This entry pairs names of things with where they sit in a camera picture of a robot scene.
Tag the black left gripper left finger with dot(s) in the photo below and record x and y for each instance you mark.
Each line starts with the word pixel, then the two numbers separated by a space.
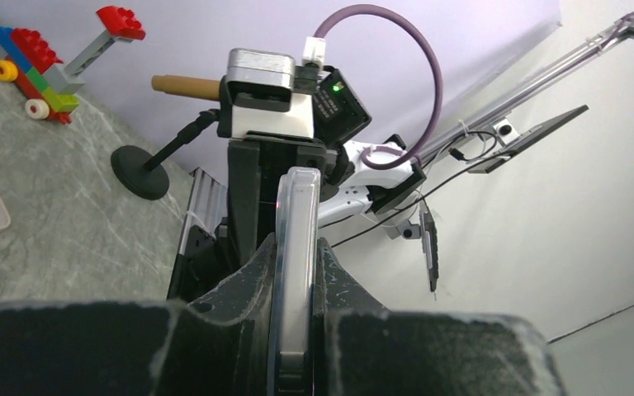
pixel 215 345

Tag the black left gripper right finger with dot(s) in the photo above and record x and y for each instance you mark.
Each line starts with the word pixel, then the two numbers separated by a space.
pixel 363 348

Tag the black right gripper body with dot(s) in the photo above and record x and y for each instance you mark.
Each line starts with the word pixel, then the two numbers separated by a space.
pixel 222 230

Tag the phone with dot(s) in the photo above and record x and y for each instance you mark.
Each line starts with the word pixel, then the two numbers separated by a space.
pixel 289 361

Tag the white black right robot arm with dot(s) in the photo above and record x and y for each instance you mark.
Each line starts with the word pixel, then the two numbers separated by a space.
pixel 384 175

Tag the gold microphone on black stand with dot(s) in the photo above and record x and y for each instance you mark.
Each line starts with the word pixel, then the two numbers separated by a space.
pixel 140 170

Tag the colourful toy brick model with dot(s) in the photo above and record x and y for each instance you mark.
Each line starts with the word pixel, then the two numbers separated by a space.
pixel 45 80

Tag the overhead camera mount rig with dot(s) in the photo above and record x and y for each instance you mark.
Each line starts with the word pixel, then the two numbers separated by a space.
pixel 486 165

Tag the aluminium frame rail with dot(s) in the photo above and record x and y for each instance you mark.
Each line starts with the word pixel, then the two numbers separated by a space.
pixel 492 120

